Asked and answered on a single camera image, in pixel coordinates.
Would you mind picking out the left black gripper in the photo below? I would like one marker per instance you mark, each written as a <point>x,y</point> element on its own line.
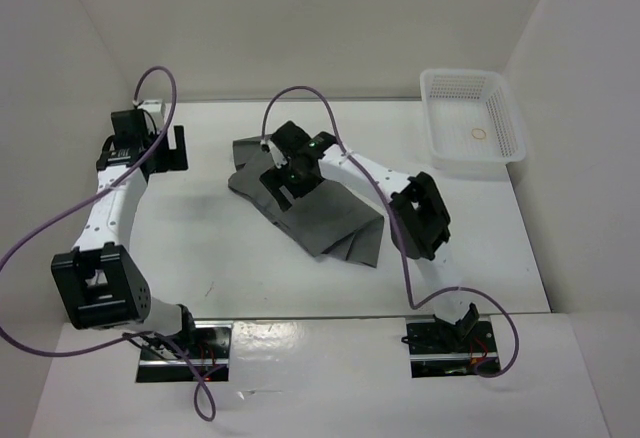
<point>174,159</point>

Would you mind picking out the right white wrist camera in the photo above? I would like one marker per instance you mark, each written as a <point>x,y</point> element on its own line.
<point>278,158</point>

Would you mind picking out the grey pleated skirt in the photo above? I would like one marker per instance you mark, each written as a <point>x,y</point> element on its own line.
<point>330,220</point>

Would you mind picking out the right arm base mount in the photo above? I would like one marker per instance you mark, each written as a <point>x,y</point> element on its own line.
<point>430,356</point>

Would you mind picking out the white plastic basket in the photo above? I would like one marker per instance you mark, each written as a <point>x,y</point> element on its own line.
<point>454,102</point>

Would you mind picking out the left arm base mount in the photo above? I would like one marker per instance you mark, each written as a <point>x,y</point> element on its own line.
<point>209,353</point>

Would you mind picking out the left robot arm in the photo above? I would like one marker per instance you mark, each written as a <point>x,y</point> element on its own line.
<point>170,320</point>

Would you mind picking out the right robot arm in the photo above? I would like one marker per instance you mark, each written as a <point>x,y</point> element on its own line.
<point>418,217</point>

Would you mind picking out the orange rubber band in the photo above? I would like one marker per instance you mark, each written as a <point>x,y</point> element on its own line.
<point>478,134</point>

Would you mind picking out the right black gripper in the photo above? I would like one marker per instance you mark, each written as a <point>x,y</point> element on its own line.
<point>275,178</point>

